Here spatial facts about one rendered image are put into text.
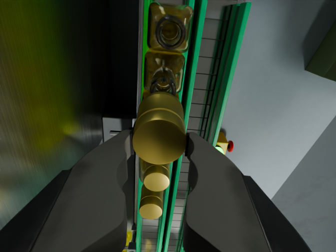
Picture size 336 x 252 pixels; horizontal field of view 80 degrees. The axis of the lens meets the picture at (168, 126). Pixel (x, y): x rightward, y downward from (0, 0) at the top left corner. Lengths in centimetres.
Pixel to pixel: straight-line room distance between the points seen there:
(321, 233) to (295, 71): 246
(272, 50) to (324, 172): 174
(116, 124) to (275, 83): 49
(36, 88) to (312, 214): 263
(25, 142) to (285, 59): 65
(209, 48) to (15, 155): 41
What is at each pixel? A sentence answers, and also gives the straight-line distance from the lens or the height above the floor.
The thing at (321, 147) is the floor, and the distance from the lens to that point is 209.
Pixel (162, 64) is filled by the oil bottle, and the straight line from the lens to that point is 27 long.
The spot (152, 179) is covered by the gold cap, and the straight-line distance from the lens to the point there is 27.
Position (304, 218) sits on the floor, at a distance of 270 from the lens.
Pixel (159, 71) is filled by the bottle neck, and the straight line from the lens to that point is 25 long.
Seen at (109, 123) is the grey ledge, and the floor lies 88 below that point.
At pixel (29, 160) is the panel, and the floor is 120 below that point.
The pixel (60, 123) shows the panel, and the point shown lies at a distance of 28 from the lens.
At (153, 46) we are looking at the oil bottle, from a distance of 27.
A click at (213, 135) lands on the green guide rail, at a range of 48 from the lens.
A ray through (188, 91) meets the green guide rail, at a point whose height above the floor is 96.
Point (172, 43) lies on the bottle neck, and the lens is 22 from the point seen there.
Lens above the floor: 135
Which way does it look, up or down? 61 degrees down
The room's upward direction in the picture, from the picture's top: 179 degrees clockwise
